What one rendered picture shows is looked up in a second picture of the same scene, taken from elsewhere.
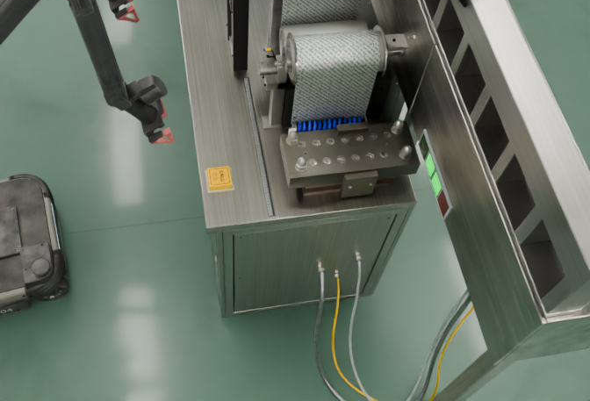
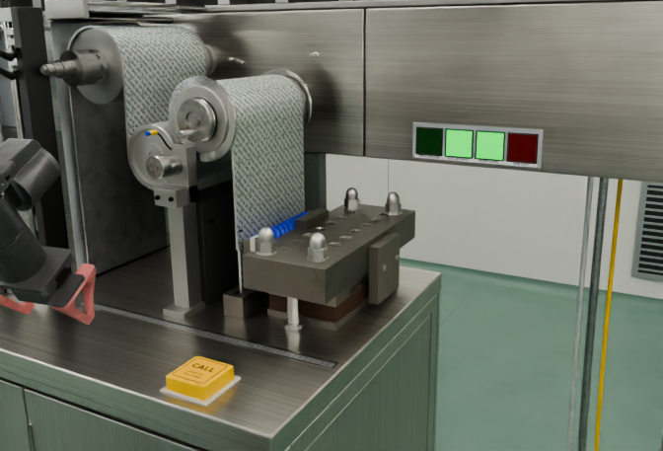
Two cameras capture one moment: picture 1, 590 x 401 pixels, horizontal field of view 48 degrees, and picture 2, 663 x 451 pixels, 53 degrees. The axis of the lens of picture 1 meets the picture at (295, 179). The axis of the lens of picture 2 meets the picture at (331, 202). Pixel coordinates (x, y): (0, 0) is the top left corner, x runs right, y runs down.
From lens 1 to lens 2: 1.47 m
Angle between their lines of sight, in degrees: 55
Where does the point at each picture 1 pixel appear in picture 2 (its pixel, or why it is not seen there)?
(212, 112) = (78, 344)
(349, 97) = (287, 174)
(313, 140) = (290, 242)
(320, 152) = not seen: hidden behind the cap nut
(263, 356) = not seen: outside the picture
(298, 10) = (145, 108)
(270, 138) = (205, 319)
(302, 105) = (245, 197)
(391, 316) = not seen: outside the picture
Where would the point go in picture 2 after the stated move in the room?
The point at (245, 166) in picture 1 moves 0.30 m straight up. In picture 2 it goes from (215, 353) to (204, 169)
